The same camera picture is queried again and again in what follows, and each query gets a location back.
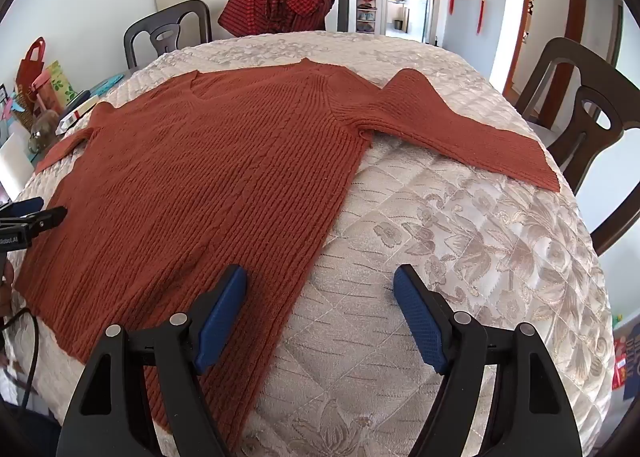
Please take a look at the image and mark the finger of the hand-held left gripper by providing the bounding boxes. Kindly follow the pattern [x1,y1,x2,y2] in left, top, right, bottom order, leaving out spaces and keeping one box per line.
[27,206,69,234]
[9,197,45,214]

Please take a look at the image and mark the white carton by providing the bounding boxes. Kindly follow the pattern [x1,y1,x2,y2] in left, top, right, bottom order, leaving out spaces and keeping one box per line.
[0,132,38,198]

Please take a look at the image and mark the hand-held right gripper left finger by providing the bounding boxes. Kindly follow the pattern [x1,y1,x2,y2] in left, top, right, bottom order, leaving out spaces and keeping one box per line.
[55,264,249,457]

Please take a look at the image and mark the black cable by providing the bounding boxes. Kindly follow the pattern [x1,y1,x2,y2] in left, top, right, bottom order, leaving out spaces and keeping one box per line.
[0,309,41,398]

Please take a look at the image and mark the brown door frame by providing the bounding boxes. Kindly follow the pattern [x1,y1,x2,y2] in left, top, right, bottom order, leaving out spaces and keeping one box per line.
[502,0,588,102]

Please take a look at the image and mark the leaf print gift bag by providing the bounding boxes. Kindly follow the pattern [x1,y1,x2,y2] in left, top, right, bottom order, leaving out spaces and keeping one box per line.
[30,61,81,112]

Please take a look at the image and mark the colourful printed box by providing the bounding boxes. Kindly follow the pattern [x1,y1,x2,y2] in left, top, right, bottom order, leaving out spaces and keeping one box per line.
[611,314,640,393]

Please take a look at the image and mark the dark brown dining chair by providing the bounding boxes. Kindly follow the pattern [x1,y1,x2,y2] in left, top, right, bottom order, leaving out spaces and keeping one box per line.
[515,37,640,258]

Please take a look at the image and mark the dark brown door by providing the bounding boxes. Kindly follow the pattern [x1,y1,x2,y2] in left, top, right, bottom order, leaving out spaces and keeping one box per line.
[607,0,626,58]

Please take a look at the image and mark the red tote bag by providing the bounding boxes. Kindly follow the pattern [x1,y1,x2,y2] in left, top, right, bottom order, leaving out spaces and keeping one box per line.
[15,37,48,102]

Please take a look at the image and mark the person's left hand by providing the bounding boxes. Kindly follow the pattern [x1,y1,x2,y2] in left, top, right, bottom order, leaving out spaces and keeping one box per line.
[0,259,14,323]

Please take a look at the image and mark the rust knitted sweater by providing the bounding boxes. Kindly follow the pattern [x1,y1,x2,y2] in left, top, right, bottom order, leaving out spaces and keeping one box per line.
[14,57,560,443]

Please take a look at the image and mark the person's dark clothing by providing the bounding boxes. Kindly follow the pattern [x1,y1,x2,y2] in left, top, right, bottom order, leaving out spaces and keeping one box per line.
[0,402,63,457]

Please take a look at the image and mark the dark chair holding clothes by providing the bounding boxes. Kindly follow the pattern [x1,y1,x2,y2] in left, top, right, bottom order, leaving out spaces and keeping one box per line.
[320,0,351,34]

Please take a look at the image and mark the teal woven mat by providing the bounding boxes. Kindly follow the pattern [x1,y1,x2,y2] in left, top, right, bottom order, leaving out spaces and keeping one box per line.
[75,73,126,102]

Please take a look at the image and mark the beige quilted blanket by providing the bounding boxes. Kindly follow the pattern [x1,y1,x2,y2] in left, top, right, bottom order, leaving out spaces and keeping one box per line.
[0,29,616,457]

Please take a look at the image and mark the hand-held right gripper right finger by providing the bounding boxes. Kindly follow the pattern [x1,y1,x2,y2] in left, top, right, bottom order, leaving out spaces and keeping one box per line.
[392,264,583,457]

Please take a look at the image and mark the dark grey dining chair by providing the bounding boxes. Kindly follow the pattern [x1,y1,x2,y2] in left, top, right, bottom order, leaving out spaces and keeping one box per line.
[123,0,213,70]

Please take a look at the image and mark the white box with red stripe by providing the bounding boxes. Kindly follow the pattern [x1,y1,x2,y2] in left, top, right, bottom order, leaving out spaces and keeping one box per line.
[55,94,108,138]

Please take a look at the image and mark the glass jar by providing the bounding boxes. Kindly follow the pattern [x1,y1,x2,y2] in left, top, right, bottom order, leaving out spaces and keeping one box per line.
[27,109,61,158]

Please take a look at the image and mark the shoe rack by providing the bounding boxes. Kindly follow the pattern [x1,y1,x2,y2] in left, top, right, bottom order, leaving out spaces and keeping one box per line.
[356,0,381,34]

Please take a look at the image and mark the red plaid clothes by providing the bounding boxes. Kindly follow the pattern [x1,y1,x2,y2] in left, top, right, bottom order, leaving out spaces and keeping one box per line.
[218,0,337,36]

